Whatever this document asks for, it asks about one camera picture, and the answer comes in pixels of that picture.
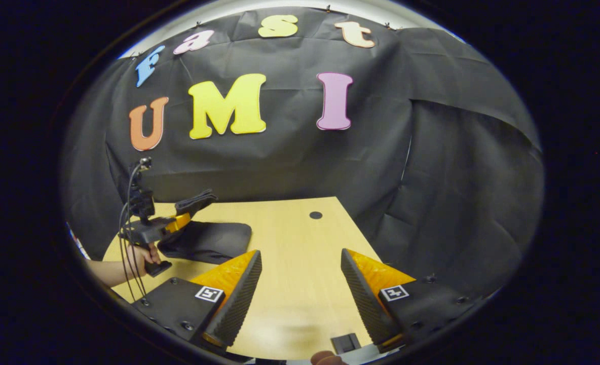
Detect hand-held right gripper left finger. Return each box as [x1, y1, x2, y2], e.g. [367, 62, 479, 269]
[132, 249, 263, 349]

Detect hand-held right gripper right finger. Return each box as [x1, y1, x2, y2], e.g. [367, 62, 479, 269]
[341, 248, 485, 354]

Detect black jeans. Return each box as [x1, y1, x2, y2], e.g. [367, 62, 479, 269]
[157, 189, 253, 265]

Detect small black box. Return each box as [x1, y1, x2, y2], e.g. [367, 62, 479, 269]
[330, 333, 362, 355]

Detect black backdrop cloth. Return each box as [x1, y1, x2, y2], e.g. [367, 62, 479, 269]
[62, 5, 544, 305]

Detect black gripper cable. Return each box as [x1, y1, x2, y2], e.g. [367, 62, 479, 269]
[118, 162, 147, 301]

